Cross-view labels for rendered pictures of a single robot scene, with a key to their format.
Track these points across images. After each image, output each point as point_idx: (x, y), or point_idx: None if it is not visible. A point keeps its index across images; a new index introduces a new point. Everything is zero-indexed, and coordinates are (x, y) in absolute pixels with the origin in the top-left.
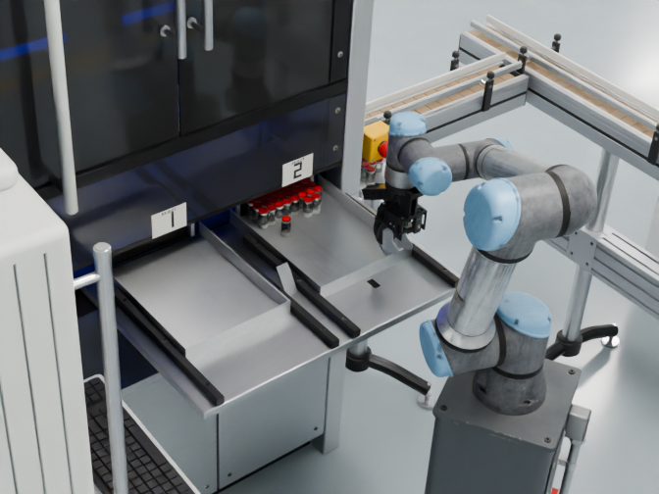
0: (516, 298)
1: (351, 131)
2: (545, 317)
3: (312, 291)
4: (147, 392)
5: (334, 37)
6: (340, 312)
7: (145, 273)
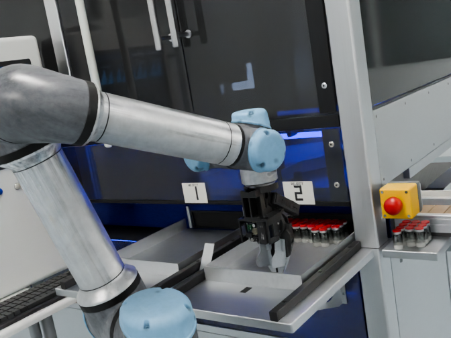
0: (168, 296)
1: (353, 173)
2: (143, 318)
3: (203, 269)
4: (202, 337)
5: (315, 67)
6: (182, 284)
7: (194, 235)
